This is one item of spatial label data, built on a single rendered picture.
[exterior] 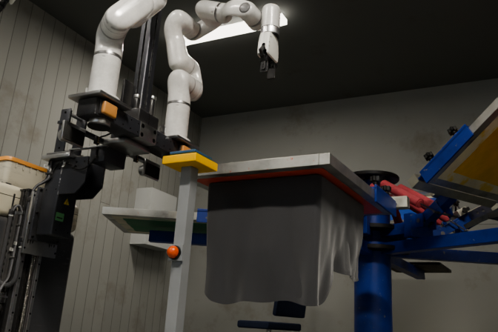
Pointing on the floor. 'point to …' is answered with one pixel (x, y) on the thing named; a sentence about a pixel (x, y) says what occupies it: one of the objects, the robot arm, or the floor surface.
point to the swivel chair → (281, 307)
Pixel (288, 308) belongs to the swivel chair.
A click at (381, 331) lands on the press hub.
